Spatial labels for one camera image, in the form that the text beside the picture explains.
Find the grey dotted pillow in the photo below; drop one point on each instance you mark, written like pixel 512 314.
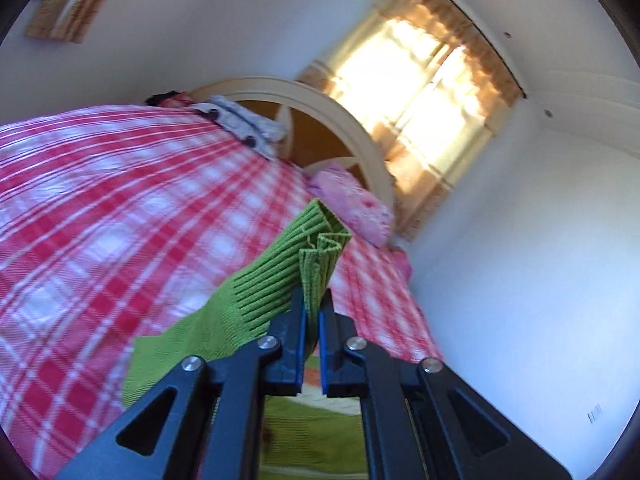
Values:
pixel 240 120

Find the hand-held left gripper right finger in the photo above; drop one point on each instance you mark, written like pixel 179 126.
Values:
pixel 324 345

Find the white wall socket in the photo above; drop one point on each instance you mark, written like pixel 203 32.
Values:
pixel 595 414

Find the pink cloth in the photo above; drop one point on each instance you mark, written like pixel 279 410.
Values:
pixel 402 262

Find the green knitted garment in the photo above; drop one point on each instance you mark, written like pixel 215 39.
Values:
pixel 260 280

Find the dark cloth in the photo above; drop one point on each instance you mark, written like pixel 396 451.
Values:
pixel 165 98

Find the cream wooden headboard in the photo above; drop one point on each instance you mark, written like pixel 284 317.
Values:
pixel 320 105

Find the yellow window curtain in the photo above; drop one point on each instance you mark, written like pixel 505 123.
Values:
pixel 70 10
pixel 435 85

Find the red plaid blanket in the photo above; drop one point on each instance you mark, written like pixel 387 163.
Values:
pixel 125 210

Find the pink floral pillow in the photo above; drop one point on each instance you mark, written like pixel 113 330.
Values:
pixel 355 205

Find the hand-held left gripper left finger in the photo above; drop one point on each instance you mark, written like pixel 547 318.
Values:
pixel 301 340

